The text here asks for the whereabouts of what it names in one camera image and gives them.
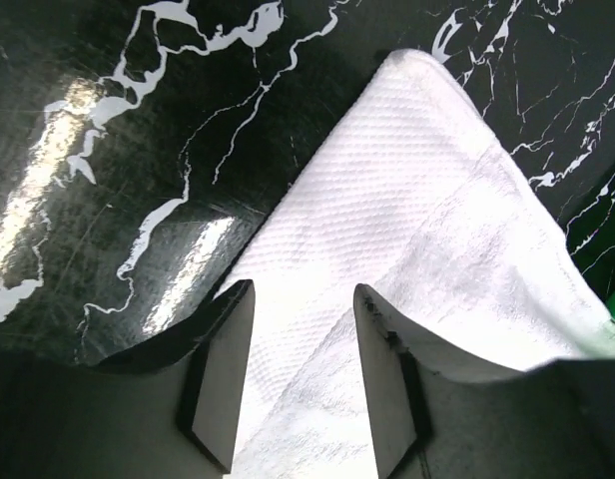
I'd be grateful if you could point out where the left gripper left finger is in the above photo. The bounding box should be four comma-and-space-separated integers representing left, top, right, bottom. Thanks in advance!
0, 280, 256, 478

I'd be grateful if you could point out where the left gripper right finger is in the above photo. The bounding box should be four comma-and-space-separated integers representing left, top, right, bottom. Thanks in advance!
353, 284, 615, 478

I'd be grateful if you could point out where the black marble pattern mat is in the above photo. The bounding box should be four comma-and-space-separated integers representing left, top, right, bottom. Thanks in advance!
0, 1, 615, 363

